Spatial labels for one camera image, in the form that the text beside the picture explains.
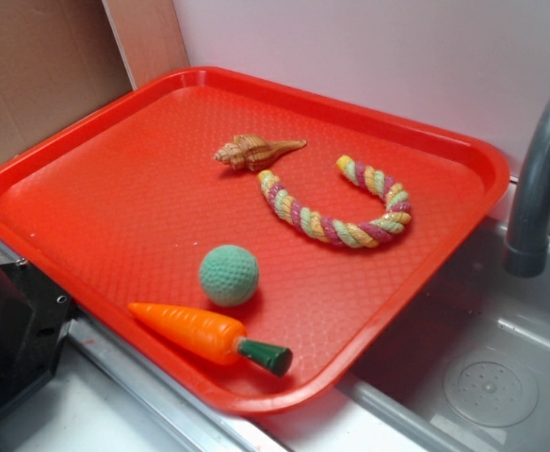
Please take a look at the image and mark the grey plastic toy sink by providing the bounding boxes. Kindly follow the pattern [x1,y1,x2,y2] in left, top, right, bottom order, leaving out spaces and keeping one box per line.
[260,221,550,451]

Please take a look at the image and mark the green textured ball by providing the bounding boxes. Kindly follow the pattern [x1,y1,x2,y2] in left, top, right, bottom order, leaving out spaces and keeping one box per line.
[199,245,260,307]

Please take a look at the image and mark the multicoloured twisted rope toy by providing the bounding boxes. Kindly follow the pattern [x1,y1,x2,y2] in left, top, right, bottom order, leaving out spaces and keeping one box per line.
[258,155,412,249]

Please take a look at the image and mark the grey curved faucet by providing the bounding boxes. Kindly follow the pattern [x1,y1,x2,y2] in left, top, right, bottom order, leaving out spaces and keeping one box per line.
[503,99,550,278]

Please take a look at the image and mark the red plastic tray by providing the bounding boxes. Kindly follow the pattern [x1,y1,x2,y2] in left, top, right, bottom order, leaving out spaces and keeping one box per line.
[0,68,510,415]

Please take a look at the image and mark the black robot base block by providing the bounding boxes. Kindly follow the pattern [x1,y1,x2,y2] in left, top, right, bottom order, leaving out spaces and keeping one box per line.
[0,263,72,416]

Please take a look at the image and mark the orange plastic toy carrot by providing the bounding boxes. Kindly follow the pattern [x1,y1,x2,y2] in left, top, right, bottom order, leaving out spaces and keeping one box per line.
[127,302,293,377]

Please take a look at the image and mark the brown striped conch shell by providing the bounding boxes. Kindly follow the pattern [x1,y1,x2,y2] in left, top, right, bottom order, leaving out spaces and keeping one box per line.
[213,134,307,172]

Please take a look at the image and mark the brown cardboard panel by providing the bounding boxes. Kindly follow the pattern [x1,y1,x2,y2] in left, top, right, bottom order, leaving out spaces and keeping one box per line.
[0,1,188,165]

